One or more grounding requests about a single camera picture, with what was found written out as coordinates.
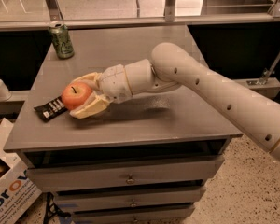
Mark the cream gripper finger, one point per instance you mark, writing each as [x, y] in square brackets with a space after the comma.
[91, 79]
[95, 104]

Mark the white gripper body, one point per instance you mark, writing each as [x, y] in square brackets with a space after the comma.
[113, 82]

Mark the green soda can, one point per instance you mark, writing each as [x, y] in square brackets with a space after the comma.
[61, 40]

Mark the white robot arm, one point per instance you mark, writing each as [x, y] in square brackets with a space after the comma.
[170, 67]

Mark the white cardboard box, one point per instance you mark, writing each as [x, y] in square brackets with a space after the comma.
[17, 191]

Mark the grey metal railing frame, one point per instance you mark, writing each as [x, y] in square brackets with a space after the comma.
[37, 14]

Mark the black rxbar chocolate wrapper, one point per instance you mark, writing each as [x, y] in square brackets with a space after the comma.
[51, 109]

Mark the red apple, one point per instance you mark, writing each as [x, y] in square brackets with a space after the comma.
[75, 94]

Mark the grey drawer cabinet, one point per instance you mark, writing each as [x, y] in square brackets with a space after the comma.
[148, 158]

